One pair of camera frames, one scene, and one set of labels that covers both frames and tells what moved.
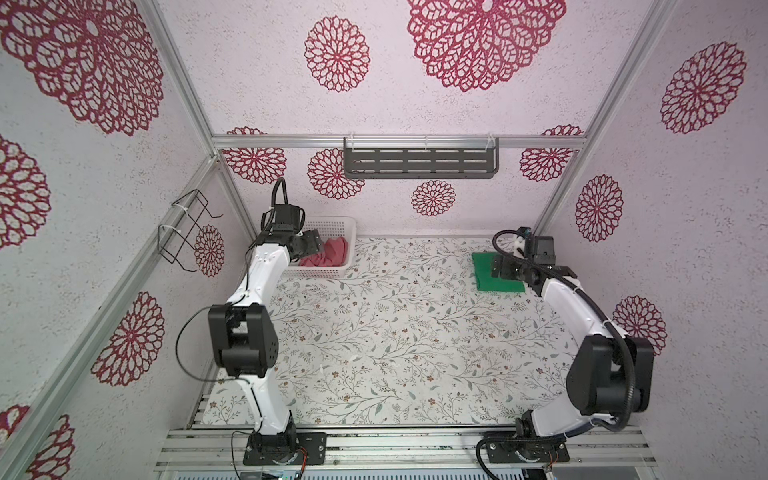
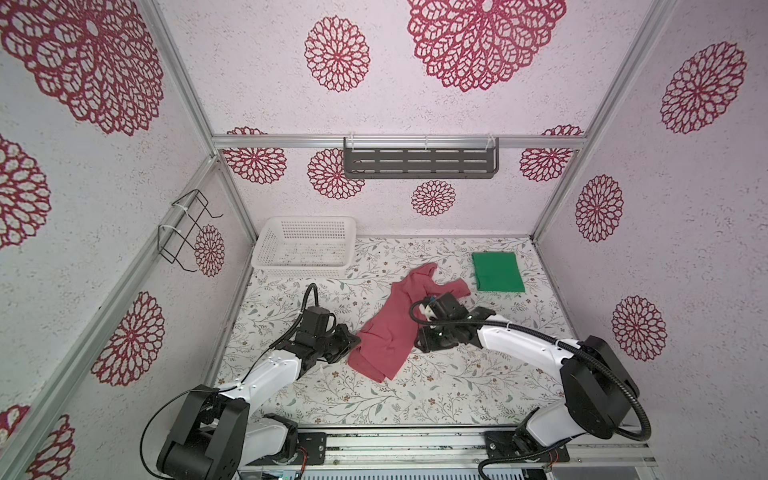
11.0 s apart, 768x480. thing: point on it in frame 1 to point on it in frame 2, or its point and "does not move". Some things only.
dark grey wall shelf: (416, 162) does not move
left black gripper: (313, 242) to (348, 341)
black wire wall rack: (178, 237) does not move
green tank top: (484, 278) does not move
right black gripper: (506, 261) to (424, 340)
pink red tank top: (333, 254) to (393, 318)
